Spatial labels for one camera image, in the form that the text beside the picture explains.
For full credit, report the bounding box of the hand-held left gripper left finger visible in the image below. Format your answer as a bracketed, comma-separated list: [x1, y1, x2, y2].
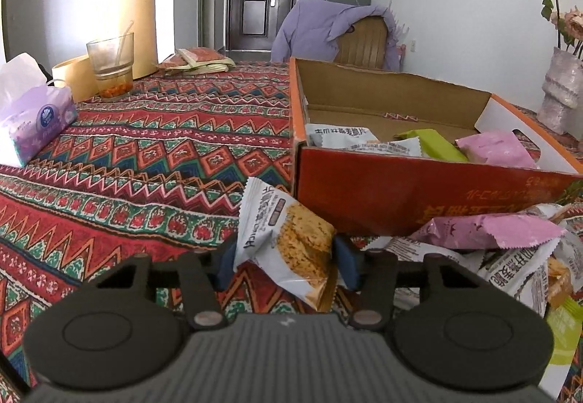
[95, 243, 238, 332]

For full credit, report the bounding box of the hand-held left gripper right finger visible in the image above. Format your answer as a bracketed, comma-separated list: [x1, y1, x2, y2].
[334, 235, 481, 332]

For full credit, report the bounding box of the white snack packet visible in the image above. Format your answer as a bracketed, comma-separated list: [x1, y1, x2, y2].
[351, 138, 423, 158]
[233, 177, 338, 313]
[304, 123, 380, 148]

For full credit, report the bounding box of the red cardboard box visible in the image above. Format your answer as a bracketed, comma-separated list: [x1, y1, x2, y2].
[289, 57, 583, 237]

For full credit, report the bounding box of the green snack packet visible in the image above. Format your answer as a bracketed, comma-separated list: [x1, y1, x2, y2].
[394, 129, 470, 163]

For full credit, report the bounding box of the pile of snack packets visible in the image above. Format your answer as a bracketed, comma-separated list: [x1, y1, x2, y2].
[364, 203, 583, 386]

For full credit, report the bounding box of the pink snack packet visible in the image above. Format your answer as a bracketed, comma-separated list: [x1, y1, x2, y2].
[455, 131, 542, 169]

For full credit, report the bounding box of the heap of flat sachets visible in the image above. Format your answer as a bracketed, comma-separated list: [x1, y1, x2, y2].
[157, 47, 236, 77]

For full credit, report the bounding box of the wooden chair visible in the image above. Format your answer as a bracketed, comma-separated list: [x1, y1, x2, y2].
[334, 18, 392, 69]

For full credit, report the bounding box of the glass cup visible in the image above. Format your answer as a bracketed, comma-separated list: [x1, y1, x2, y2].
[86, 32, 136, 101]

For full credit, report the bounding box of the purple tissue pack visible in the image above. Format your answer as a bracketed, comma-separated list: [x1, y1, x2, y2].
[0, 53, 79, 168]

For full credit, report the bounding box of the purple jacket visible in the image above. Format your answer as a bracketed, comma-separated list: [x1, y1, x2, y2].
[272, 0, 404, 71]

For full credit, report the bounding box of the yellow round container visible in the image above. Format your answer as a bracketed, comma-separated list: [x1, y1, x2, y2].
[51, 57, 98, 103]

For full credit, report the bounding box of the yellow thermos jug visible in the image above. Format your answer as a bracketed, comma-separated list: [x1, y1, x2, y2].
[104, 0, 158, 79]

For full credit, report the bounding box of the pink textured vase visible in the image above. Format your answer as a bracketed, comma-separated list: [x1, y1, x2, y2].
[537, 47, 583, 135]

